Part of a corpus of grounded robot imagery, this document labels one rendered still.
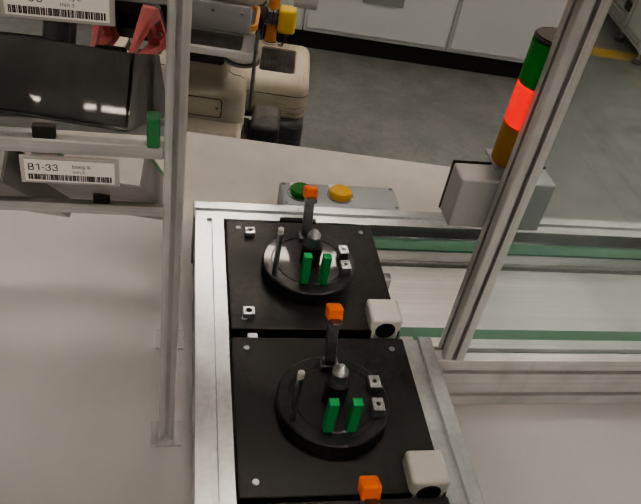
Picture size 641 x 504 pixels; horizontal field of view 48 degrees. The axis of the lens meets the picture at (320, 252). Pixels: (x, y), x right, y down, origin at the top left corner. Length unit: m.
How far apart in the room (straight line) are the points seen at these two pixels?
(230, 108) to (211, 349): 0.85
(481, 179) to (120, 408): 0.57
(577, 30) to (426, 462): 0.49
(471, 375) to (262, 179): 0.62
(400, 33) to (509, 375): 3.20
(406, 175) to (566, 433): 0.67
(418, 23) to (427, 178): 2.60
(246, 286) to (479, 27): 3.28
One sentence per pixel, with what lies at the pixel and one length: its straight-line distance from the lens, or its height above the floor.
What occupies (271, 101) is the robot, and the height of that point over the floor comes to 0.74.
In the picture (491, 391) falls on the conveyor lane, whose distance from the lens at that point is 1.12.
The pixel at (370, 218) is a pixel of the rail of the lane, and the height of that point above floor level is 0.96.
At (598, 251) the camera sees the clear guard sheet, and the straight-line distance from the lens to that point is 0.99.
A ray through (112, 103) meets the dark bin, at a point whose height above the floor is 1.33.
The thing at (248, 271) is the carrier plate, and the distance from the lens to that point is 1.08.
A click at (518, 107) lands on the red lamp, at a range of 0.84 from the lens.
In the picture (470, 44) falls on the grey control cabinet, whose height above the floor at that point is 0.17.
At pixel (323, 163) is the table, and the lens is 1.55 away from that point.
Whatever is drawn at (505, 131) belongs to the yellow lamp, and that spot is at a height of 1.30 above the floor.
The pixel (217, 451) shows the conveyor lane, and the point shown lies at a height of 0.95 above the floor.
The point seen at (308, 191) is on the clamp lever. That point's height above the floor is 1.07.
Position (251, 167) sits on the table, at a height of 0.86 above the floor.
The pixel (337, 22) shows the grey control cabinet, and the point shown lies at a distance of 4.09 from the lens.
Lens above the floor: 1.68
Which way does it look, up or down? 39 degrees down
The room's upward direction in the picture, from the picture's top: 11 degrees clockwise
